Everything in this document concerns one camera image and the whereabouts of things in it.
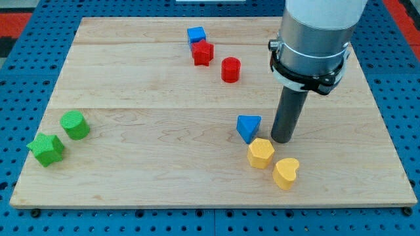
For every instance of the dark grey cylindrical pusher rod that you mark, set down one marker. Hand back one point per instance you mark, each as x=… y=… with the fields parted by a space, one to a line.
x=287 y=114

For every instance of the blue triangle block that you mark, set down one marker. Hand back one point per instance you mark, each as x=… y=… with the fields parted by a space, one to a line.
x=248 y=126

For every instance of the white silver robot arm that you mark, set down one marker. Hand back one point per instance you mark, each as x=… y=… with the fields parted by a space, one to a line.
x=310 y=53

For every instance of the wooden board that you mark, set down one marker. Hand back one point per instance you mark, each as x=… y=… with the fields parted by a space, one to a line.
x=163 y=131

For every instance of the yellow hexagon block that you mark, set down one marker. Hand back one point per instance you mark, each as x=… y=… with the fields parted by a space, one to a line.
x=260 y=153

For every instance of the red cylinder block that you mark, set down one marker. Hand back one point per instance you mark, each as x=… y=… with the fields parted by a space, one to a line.
x=230 y=69

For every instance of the yellow heart block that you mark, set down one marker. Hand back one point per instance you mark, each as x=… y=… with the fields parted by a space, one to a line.
x=285 y=173

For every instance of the red star block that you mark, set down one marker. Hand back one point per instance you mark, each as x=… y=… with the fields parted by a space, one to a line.
x=202 y=53

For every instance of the blue cube block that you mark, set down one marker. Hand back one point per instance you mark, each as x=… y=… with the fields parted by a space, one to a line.
x=195 y=35

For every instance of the green cylinder block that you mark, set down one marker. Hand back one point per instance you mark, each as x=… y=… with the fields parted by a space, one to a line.
x=75 y=125

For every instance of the green star block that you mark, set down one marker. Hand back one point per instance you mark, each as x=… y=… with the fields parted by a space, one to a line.
x=46 y=149

